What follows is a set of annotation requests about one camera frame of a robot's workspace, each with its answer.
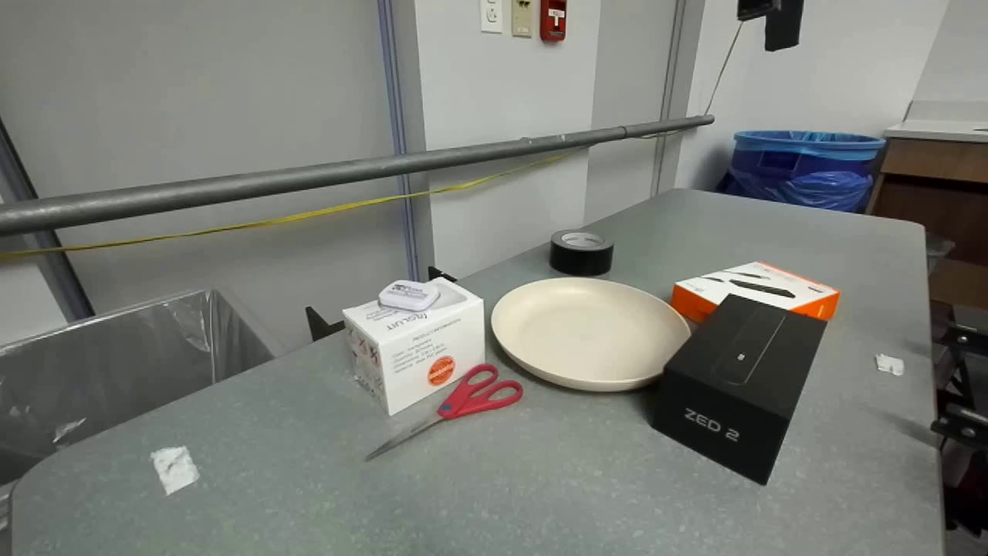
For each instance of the white light switch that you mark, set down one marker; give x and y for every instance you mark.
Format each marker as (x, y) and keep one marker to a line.
(491, 16)

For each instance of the cream round plate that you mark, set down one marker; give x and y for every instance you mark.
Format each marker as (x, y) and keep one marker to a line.
(589, 335)

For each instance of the grey metal rail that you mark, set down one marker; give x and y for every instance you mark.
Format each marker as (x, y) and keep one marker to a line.
(26, 219)

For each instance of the blue trash bin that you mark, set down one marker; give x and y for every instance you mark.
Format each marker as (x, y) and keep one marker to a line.
(811, 169)

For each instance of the black ZED 2 box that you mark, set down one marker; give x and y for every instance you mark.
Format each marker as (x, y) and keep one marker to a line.
(734, 386)

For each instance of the white paper scrap left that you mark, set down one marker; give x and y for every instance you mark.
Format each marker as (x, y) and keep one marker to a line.
(173, 468)

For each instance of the black wall mounted device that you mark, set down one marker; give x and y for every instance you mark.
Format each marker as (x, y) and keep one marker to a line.
(782, 20)

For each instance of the red fire alarm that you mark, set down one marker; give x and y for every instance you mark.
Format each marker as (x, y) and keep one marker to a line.
(555, 16)

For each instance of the white paper scrap right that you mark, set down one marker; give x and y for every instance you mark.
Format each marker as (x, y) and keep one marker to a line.
(890, 367)

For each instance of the red handled scissors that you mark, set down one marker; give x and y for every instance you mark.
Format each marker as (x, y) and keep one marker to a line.
(472, 393)

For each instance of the small white device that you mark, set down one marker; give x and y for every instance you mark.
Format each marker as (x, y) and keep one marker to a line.
(410, 294)

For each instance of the wooden cabinet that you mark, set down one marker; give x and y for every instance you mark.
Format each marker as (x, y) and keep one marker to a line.
(939, 182)

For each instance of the beige wall switch plate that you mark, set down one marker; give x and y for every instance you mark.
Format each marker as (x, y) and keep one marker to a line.
(524, 20)

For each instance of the grey lined trash bin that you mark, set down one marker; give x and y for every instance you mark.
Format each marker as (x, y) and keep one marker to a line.
(93, 374)

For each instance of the white paper scrap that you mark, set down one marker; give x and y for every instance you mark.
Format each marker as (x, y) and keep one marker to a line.
(890, 367)
(173, 468)

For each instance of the white cardboard box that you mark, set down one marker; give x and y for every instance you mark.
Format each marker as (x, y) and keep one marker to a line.
(406, 358)

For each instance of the orange and white box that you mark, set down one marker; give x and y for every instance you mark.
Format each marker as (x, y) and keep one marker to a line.
(761, 284)

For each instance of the black masking tape roll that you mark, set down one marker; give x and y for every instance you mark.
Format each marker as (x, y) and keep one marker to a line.
(578, 252)

